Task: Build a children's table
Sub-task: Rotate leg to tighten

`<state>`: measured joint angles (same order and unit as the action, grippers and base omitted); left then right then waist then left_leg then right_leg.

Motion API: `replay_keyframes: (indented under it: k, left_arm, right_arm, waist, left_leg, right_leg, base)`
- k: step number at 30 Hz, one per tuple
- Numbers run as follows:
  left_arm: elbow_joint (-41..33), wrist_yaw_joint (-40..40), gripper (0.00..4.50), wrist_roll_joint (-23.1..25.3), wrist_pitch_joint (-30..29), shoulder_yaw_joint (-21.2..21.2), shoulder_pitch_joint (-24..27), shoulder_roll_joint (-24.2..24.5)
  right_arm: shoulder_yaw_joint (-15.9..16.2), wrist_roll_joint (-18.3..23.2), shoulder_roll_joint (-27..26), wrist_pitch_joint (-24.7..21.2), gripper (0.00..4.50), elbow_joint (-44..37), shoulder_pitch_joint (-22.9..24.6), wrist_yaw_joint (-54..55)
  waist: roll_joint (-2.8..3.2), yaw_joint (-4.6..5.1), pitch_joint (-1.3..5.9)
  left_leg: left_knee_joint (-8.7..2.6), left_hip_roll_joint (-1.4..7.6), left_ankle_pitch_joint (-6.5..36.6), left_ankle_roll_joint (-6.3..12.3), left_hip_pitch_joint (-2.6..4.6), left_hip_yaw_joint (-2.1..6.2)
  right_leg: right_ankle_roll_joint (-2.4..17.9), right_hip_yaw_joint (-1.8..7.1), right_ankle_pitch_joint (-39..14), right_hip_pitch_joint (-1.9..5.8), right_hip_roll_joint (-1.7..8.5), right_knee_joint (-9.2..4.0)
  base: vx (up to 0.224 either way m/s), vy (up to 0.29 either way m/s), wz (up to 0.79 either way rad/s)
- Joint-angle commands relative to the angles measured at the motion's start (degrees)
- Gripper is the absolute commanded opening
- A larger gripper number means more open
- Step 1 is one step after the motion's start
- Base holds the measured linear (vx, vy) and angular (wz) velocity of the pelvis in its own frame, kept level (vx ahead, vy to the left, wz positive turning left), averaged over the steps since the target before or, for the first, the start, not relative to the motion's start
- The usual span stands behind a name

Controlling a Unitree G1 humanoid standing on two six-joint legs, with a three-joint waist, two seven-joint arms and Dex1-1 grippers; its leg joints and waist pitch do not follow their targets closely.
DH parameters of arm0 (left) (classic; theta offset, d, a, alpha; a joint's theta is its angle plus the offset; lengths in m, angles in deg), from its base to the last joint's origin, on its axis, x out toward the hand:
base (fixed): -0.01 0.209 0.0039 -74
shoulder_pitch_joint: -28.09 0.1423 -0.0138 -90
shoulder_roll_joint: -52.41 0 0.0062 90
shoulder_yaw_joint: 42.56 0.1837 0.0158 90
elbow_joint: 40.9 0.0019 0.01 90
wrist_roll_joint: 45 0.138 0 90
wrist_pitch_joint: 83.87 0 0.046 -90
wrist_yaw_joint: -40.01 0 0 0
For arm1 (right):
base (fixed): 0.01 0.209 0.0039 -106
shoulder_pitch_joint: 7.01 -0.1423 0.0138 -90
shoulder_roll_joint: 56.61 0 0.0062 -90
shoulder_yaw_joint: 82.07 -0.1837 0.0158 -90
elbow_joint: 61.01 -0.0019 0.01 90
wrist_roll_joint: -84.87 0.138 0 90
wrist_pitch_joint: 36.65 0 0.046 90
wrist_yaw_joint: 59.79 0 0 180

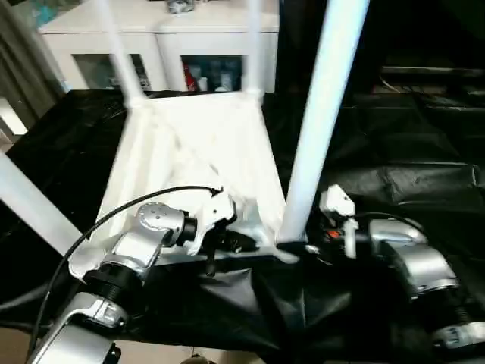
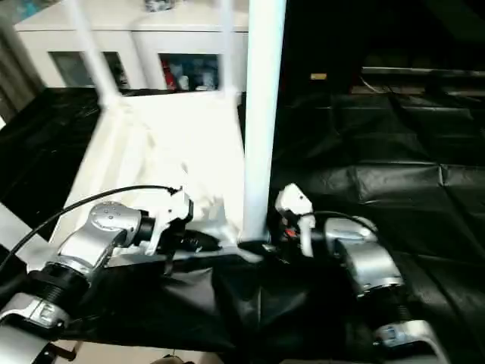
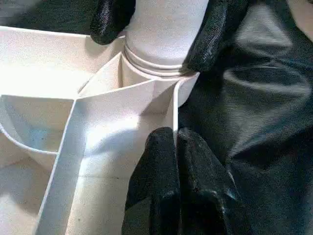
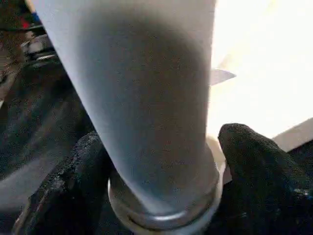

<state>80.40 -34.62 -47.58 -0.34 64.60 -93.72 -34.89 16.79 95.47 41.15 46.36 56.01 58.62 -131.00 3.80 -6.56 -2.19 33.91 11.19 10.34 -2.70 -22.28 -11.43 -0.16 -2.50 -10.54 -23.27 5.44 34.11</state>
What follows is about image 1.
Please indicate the dark grey bundle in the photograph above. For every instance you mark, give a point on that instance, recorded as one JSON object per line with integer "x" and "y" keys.
{"x": 180, "y": 5}

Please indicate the grey door frame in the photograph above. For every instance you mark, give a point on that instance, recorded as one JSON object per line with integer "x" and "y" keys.
{"x": 11, "y": 113}

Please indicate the black cabinet gold label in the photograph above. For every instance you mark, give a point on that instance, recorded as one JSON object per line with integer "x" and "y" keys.
{"x": 295, "y": 45}

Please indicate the white plastic table top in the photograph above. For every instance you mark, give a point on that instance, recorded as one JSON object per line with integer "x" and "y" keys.
{"x": 212, "y": 132}

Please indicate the white glass-door cabinet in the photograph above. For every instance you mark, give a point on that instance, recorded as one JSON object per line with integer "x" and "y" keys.
{"x": 189, "y": 41}

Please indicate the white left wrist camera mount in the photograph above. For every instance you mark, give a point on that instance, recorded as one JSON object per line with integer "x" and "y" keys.
{"x": 216, "y": 208}

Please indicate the grey curtain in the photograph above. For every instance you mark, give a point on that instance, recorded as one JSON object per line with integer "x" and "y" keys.
{"x": 22, "y": 57}

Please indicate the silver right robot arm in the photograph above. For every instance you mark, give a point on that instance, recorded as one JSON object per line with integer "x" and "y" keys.
{"x": 428, "y": 265}

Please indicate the dark robot body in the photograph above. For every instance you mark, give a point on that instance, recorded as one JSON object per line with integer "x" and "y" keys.
{"x": 196, "y": 359}

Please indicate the black mat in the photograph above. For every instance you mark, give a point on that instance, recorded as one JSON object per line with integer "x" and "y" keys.
{"x": 398, "y": 151}

